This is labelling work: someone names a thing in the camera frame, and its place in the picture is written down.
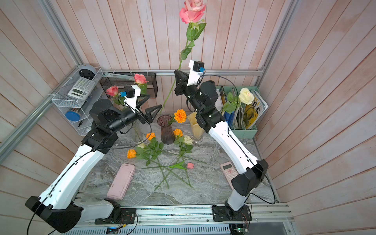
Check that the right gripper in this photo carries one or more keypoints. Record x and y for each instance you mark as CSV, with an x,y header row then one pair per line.
x,y
183,89

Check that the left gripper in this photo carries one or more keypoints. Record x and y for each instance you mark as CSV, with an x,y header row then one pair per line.
x,y
147,116

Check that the small orange rose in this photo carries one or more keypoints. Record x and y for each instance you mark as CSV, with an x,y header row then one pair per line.
x,y
150,136

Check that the orange marigold flower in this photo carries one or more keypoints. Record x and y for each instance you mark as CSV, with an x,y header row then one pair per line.
x,y
180,116

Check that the large orange rose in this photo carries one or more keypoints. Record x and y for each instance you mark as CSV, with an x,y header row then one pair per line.
x,y
132,154

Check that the pink rose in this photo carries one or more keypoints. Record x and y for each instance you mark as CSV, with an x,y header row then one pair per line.
x,y
171,20
141,82

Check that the cream white rose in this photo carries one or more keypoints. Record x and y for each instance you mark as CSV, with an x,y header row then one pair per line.
x,y
234,101

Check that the pink rose flower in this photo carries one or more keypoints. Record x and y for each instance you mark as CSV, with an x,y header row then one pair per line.
x,y
115,95

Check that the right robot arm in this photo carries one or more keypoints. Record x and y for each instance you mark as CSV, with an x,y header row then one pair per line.
x,y
251,170

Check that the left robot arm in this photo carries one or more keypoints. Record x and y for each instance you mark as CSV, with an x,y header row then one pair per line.
x,y
56,204

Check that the clear glass vase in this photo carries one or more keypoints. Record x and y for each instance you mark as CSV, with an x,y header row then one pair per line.
x,y
136,132

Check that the purple glass vase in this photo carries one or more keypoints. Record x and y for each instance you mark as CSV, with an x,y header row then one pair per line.
x,y
167,135

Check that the yellow glass vase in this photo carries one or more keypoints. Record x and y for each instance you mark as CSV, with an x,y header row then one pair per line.
x,y
196,129

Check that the green file organizer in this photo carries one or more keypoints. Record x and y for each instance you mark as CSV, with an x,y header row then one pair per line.
x,y
242,107

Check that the pink tulip flower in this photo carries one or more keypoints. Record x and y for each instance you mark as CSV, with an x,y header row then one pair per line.
x,y
190,165

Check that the yellow magazine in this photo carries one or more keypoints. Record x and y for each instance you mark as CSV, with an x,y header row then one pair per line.
x,y
254,110

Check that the white calculator on shelf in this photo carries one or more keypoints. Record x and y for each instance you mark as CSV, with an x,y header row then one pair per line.
x,y
82,88

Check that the blue lid jar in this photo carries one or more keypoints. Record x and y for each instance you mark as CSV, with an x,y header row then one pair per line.
x,y
73,114

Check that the round black white device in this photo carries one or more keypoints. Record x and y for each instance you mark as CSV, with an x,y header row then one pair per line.
x,y
87,71

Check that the pink pencil case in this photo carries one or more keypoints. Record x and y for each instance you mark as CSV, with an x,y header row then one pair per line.
x,y
121,182

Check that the pink calculator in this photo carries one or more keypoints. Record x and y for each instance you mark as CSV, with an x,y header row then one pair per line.
x,y
230,172

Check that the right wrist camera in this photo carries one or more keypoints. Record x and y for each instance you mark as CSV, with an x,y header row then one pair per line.
x,y
196,71

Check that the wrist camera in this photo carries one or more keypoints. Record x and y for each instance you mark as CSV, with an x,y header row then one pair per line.
x,y
129,96
196,71

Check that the black wire basket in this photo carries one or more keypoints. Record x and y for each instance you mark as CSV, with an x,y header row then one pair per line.
x,y
123,79

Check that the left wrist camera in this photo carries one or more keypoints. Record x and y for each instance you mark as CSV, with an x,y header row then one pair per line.
x,y
129,96

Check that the white wire shelf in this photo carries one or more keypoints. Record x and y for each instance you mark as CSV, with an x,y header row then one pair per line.
x,y
64,102

